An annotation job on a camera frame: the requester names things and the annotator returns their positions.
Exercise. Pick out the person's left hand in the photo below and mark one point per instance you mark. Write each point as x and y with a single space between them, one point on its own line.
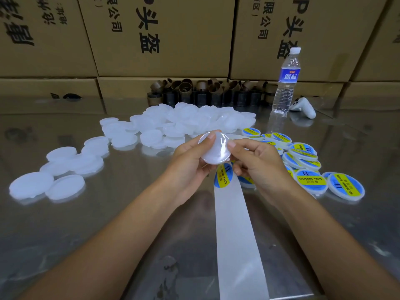
184 175

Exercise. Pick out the person's right forearm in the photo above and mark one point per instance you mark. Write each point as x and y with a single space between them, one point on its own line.
344 256

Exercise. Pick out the row of dark cardboard tubes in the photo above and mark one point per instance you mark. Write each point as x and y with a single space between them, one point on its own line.
192 92

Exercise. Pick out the sticker roll with backing strip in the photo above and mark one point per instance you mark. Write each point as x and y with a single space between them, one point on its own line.
240 259

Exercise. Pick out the white handheld controller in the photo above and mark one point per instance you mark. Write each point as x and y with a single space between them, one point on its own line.
303 108

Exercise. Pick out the clear plastic water bottle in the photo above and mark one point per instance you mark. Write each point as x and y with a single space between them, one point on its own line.
286 82

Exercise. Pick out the pile of white plastic lids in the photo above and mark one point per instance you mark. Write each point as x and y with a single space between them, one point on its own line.
159 120

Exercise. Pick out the person's left forearm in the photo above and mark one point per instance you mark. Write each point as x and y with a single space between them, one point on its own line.
100 256

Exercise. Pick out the stack of brown cardboard boxes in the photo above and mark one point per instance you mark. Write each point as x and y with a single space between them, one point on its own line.
165 37

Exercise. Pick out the person's right hand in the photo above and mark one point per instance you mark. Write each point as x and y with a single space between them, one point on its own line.
265 171

